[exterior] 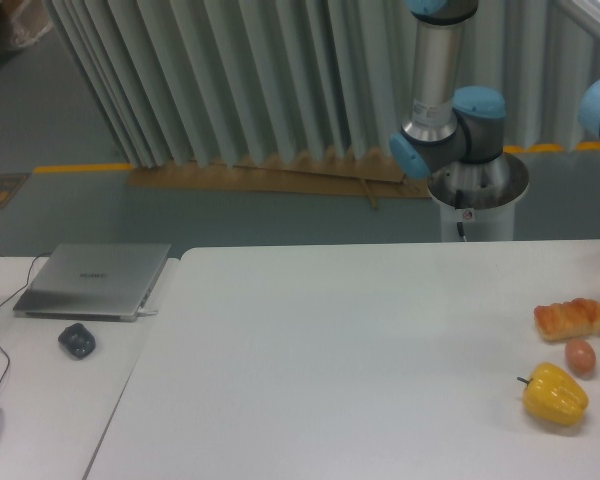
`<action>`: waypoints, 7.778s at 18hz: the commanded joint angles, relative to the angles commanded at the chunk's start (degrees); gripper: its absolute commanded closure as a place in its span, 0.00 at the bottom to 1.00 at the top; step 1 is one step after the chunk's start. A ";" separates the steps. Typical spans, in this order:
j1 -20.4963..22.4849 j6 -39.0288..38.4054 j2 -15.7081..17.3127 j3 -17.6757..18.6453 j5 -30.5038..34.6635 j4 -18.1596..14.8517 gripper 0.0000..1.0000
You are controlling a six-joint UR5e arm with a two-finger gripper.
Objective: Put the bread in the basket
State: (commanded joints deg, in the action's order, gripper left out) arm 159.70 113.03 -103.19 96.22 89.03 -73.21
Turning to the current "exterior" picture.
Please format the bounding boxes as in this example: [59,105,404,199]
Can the orange bread loaf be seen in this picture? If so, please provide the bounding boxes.
[534,298,600,342]

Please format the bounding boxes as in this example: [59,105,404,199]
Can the brown egg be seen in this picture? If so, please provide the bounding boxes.
[565,338,597,375]

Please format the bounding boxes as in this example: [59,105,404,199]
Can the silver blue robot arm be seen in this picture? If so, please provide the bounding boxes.
[390,1,600,210]

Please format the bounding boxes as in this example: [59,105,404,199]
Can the flat brown cardboard sheet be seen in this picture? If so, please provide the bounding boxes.
[127,147,430,209]

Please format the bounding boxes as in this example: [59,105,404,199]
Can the pale green folding curtain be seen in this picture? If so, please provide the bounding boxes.
[46,1,600,167]

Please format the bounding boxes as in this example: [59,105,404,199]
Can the silver closed laptop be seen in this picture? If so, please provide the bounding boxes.
[13,243,170,321]

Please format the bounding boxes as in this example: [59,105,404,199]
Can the small black case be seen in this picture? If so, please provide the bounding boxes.
[58,323,97,360]

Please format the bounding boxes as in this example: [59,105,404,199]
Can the yellow bell pepper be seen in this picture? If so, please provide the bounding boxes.
[517,362,589,427]

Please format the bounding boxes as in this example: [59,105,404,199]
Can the clear plastic bag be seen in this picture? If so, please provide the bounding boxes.
[0,0,53,51]

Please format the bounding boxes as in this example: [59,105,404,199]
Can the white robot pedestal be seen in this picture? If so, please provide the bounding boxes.
[427,153,529,242]

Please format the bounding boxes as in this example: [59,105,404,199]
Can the black mouse cable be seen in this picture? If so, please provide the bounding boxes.
[0,252,54,406]

